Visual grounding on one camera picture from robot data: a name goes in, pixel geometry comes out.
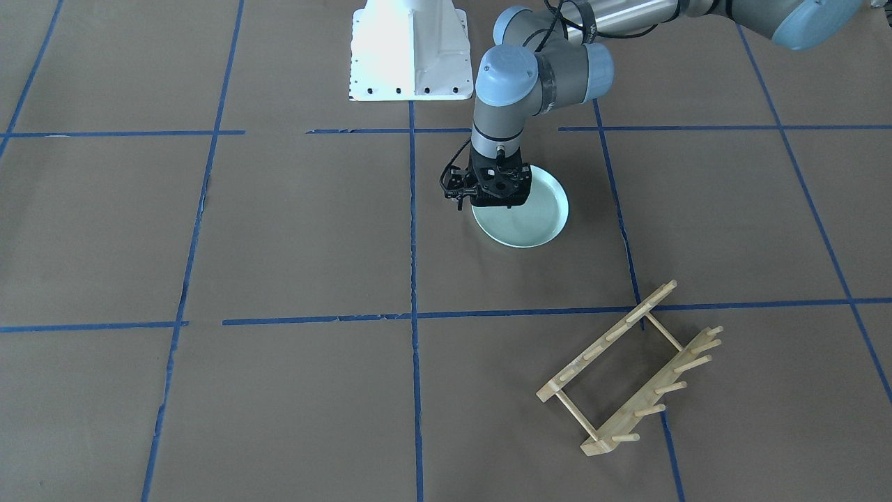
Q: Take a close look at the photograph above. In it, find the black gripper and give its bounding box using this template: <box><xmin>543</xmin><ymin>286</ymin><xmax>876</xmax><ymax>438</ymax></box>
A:
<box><xmin>468</xmin><ymin>149</ymin><xmax>532</xmax><ymax>207</ymax></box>

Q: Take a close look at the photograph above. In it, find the light green plate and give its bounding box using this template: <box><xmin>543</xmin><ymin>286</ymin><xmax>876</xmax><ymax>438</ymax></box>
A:
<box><xmin>472</xmin><ymin>165</ymin><xmax>569</xmax><ymax>248</ymax></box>

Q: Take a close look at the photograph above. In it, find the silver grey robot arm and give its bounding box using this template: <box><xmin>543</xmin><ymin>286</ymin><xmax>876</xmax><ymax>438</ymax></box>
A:
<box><xmin>440</xmin><ymin>1</ymin><xmax>861</xmax><ymax>207</ymax></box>

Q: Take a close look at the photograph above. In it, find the wooden dish rack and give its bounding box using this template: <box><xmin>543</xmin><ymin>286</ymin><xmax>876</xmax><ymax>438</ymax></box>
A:
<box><xmin>536</xmin><ymin>280</ymin><xmax>723</xmax><ymax>455</ymax></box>

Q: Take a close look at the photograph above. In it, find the brown paper table cover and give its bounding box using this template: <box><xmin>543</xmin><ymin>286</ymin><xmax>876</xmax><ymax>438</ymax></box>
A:
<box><xmin>2</xmin><ymin>1</ymin><xmax>890</xmax><ymax>501</ymax></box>

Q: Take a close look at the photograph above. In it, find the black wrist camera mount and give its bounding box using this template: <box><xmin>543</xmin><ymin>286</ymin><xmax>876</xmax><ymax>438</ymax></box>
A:
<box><xmin>440</xmin><ymin>165</ymin><xmax>479</xmax><ymax>212</ymax></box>

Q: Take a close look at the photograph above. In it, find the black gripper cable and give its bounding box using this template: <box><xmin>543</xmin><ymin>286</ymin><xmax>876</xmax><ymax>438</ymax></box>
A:
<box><xmin>438</xmin><ymin>137</ymin><xmax>475</xmax><ymax>203</ymax></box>

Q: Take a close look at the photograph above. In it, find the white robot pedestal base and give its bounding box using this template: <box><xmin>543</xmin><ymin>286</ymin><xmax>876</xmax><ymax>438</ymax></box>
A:
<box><xmin>348</xmin><ymin>1</ymin><xmax>474</xmax><ymax>102</ymax></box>

